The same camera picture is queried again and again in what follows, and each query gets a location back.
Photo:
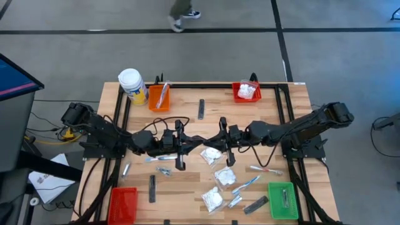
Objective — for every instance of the grey monitor with blue screen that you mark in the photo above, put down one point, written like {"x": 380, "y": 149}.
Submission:
{"x": 17, "y": 131}

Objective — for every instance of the green plastic basket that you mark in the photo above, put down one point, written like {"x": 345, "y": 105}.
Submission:
{"x": 276, "y": 203}

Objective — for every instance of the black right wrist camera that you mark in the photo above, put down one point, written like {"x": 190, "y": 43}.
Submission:
{"x": 236, "y": 132}

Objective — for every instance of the bagged white cotton balls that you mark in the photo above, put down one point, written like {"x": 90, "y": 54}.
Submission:
{"x": 212, "y": 154}
{"x": 225, "y": 177}
{"x": 247, "y": 91}

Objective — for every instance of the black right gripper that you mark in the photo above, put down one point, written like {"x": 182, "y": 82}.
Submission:
{"x": 230, "y": 157}

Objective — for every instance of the bagged red toothbrush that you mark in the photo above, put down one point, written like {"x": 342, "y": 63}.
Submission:
{"x": 265, "y": 170}

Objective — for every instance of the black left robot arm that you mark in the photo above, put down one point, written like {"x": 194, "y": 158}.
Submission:
{"x": 106, "y": 131}

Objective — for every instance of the orange plastic basket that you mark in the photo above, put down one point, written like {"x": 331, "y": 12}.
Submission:
{"x": 153, "y": 103}

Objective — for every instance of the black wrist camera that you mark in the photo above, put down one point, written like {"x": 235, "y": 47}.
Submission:
{"x": 236, "y": 132}
{"x": 168, "y": 138}

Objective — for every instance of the white tape roll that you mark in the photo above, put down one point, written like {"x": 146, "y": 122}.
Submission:
{"x": 31, "y": 201}

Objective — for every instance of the bagged white cotton swabs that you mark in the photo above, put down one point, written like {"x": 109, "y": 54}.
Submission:
{"x": 212, "y": 198}

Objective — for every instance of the wipes canister with yellow label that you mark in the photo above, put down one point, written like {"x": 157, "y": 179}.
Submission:
{"x": 131, "y": 79}

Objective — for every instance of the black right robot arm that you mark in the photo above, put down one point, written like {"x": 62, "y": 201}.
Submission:
{"x": 297, "y": 125}

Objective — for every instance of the person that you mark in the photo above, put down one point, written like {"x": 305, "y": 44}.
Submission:
{"x": 179, "y": 12}

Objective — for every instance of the grey floor stand leg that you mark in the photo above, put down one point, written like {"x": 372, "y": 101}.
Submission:
{"x": 387, "y": 122}

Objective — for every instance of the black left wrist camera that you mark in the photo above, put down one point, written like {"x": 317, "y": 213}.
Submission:
{"x": 168, "y": 138}

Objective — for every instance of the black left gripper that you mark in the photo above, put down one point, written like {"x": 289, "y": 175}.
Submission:
{"x": 180, "y": 159}

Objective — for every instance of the white paper sheet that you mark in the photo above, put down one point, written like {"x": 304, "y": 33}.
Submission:
{"x": 50, "y": 187}

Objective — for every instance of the bagged black comb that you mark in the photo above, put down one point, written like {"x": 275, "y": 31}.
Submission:
{"x": 256, "y": 204}
{"x": 201, "y": 109}
{"x": 152, "y": 188}

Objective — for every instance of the yellow power plug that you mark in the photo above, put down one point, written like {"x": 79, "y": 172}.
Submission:
{"x": 68, "y": 135}

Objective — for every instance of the red plastic basket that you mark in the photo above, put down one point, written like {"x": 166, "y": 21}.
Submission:
{"x": 122, "y": 204}
{"x": 235, "y": 97}

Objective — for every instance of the white label sticker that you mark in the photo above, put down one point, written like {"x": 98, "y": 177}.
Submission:
{"x": 299, "y": 83}

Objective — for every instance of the black stand frame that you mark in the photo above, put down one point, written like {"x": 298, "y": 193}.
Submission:
{"x": 47, "y": 167}

